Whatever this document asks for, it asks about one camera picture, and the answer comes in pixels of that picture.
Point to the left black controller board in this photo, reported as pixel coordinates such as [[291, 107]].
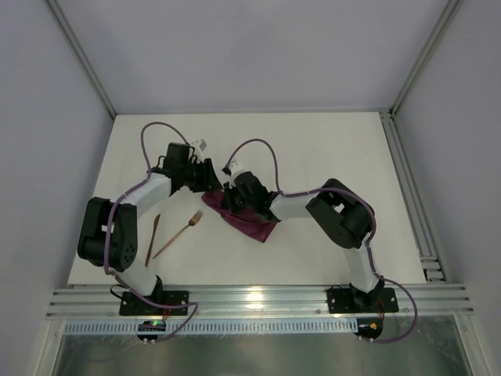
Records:
[[151, 330]]

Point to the black controller board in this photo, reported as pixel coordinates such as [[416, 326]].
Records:
[[369, 330], [151, 330]]

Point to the right aluminium corner post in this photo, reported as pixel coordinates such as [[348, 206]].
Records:
[[426, 52]]

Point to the aluminium corner post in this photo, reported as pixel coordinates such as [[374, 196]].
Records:
[[426, 52], [80, 55]]

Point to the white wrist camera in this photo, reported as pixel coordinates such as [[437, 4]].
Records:
[[233, 168], [199, 146]]

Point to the right black controller board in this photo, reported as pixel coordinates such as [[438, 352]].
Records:
[[369, 330]]

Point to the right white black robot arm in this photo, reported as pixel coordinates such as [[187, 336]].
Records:
[[343, 216]]

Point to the slotted grey cable duct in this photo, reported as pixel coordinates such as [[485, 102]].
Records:
[[329, 325]]

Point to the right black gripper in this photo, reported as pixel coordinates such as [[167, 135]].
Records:
[[236, 197]]

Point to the purple cloth napkin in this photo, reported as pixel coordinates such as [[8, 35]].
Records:
[[245, 221]]

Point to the left aluminium corner post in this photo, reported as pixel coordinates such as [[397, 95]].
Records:
[[80, 55]]

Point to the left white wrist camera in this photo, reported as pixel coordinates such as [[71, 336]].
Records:
[[199, 146]]

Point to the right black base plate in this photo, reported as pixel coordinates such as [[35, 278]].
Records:
[[346, 300]]

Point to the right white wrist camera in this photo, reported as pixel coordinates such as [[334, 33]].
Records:
[[233, 168]]

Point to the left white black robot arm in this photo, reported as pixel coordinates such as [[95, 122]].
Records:
[[109, 234]]

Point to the copper fork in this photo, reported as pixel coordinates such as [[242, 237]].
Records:
[[192, 222]]

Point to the right aluminium side rail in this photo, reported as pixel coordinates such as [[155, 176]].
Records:
[[434, 271]]

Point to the copper knife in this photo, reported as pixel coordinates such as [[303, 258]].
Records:
[[151, 244]]

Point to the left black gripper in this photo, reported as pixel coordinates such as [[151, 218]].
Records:
[[204, 175]]

